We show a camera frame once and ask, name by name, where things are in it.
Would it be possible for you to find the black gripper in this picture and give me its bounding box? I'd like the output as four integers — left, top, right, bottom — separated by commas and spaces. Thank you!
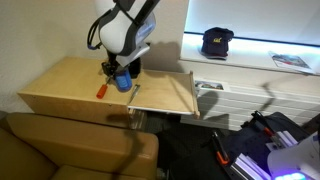
101, 49, 122, 82

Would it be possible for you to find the blue container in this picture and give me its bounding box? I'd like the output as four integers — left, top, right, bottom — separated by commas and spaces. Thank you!
114, 66, 134, 93

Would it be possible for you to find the wooden sliding tray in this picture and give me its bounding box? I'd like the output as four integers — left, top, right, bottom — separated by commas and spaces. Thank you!
126, 68, 201, 120

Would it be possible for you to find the grey metal rod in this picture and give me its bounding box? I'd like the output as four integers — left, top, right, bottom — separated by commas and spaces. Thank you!
128, 83, 142, 105

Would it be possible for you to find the light wooden cabinet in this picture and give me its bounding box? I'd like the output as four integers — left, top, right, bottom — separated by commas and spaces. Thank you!
17, 55, 148, 130

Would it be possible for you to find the tan couch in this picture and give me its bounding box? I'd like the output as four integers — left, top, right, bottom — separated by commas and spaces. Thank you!
0, 111, 160, 180

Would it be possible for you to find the photo card on radiator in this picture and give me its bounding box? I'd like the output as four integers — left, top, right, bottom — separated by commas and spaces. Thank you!
194, 79, 232, 93

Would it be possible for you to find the navy baseball cap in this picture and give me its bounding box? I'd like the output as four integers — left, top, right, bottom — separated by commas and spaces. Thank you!
200, 27, 235, 61

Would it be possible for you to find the orange and black clamp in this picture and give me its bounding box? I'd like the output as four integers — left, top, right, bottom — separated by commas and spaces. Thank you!
249, 110, 278, 138
209, 130, 232, 167

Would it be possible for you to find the colourful magazine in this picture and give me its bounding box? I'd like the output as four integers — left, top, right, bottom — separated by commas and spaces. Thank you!
268, 50, 318, 75

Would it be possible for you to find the orange handled screwdriver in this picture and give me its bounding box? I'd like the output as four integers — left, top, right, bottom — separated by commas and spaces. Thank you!
95, 75, 113, 100

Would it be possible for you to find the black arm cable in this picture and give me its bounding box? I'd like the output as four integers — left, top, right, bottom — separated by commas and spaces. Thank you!
86, 9, 116, 52

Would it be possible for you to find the white wall radiator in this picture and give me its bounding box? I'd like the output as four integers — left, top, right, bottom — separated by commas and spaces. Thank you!
179, 79, 320, 132

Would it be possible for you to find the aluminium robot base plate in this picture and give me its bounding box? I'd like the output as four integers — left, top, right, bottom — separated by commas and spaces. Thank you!
219, 111, 320, 180

